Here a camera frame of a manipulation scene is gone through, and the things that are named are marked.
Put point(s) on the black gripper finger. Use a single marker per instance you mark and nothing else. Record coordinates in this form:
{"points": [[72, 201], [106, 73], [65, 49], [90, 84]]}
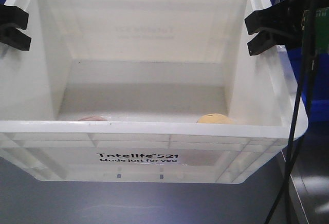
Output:
{"points": [[15, 38], [283, 18], [13, 16], [265, 40]]}

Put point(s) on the yellow toy potato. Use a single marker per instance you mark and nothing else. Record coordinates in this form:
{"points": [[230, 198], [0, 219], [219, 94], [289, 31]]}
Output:
{"points": [[215, 119]]}

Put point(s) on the pinkish beige toy vegetable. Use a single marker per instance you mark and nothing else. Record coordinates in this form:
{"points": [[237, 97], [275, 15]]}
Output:
{"points": [[93, 118]]}

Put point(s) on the white plastic Totelife crate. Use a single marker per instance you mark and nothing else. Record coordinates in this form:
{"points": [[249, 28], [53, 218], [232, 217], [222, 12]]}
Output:
{"points": [[151, 68]]}

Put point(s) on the green circuit board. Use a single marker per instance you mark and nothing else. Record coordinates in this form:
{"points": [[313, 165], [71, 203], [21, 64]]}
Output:
{"points": [[321, 30]]}

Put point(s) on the blue storage bin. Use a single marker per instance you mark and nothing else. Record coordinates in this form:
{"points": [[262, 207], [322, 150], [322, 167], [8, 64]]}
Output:
{"points": [[319, 108]]}

